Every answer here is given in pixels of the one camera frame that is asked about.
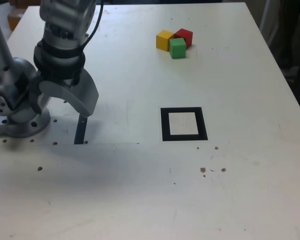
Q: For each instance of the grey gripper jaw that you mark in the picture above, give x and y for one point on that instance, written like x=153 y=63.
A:
x=33 y=92
x=72 y=96

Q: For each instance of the yellow cube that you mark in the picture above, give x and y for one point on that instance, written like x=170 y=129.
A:
x=162 y=41

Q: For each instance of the green cube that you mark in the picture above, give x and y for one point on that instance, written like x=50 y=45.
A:
x=177 y=50

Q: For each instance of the red cube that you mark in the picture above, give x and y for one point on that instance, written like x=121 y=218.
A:
x=186 y=35

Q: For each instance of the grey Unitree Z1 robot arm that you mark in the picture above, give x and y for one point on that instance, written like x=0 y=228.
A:
x=18 y=67

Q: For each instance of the black tape square outline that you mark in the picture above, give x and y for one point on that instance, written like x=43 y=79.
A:
x=185 y=137

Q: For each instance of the black tape strip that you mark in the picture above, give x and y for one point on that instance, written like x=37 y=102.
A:
x=80 y=132

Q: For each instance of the orange box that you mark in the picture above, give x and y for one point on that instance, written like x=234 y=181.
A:
x=14 y=21

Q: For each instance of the white frame post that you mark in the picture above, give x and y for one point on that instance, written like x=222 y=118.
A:
x=263 y=15

